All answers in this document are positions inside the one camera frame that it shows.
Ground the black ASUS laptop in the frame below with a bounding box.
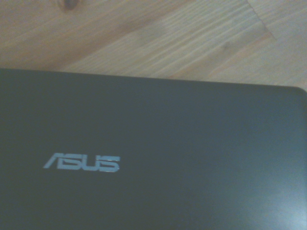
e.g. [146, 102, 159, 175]
[0, 68, 307, 230]

